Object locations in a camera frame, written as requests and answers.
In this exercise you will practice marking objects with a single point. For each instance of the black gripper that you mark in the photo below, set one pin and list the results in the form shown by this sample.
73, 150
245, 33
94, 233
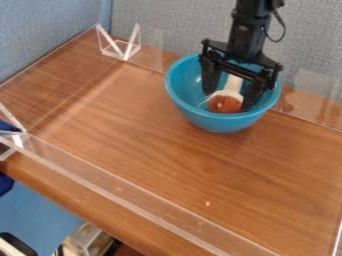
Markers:
217, 60

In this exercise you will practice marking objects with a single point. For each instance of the brown and white toy mushroom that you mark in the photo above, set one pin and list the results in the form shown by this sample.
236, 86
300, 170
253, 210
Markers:
226, 100

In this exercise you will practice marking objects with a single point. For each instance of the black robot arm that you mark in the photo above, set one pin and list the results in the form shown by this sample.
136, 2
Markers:
240, 56

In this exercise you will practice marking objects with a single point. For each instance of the blue plastic bowl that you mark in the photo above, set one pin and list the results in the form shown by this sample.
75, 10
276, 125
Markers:
184, 86

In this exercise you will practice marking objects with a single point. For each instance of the clear acrylic back barrier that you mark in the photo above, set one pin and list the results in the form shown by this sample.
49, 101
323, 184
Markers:
304, 104

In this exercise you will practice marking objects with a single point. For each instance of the clear acrylic barrier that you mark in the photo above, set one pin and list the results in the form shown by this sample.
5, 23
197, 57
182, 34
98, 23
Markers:
304, 104
176, 219

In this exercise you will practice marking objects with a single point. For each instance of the clear acrylic front barrier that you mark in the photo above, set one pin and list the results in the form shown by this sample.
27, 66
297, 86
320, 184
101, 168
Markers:
176, 219

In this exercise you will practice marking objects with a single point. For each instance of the beige box under table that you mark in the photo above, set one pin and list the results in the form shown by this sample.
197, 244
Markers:
89, 241

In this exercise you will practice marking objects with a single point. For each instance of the blue cloth object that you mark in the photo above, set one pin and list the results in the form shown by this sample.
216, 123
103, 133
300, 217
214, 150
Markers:
6, 181

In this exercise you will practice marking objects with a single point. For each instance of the black and white object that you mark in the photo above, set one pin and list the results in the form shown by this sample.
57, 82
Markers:
14, 247

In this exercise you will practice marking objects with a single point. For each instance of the clear acrylic corner bracket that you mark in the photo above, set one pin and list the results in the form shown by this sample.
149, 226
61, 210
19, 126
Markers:
118, 48

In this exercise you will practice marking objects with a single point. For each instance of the clear acrylic left bracket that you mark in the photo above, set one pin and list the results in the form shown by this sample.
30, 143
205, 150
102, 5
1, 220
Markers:
13, 133

